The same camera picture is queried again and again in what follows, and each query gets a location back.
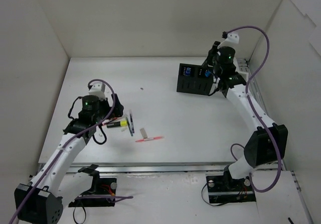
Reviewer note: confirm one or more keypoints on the black divided organizer box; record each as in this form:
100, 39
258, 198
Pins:
196, 83

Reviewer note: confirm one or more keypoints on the aluminium rail frame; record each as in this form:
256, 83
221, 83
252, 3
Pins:
150, 118

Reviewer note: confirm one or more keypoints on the white divided organizer box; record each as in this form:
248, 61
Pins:
242, 73

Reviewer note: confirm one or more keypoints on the yellow highlighter marker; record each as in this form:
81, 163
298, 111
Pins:
117, 124

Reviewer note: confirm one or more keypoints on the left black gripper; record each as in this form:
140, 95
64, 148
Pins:
115, 107

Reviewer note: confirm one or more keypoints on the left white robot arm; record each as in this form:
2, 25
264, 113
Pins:
43, 199

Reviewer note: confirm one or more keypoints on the red pen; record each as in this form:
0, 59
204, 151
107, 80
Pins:
149, 139

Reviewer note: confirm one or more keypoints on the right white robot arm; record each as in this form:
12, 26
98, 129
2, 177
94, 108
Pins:
268, 139

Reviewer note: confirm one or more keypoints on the teal tipped pen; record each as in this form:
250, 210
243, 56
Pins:
129, 126

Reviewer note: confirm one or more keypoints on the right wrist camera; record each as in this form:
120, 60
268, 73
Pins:
230, 39

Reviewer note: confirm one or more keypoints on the beige eraser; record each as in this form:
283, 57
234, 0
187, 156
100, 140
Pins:
143, 133

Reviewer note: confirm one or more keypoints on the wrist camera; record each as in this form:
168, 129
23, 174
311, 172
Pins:
97, 89
230, 39

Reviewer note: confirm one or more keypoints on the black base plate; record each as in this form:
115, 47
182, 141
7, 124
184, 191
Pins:
218, 192
104, 186

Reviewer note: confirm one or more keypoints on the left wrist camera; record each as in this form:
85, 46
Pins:
97, 89

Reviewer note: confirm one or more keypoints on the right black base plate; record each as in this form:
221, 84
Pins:
218, 192

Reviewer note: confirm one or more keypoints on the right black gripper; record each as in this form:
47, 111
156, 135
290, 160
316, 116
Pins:
214, 52

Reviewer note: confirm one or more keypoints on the blue item left compartment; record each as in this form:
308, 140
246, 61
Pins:
187, 72

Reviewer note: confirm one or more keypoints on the orange pencil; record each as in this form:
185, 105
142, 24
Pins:
109, 121

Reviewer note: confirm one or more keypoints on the blue item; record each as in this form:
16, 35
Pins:
207, 73

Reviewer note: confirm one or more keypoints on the blue tipped pen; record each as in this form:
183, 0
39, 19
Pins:
131, 120

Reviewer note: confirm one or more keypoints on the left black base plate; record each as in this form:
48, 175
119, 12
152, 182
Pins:
104, 186

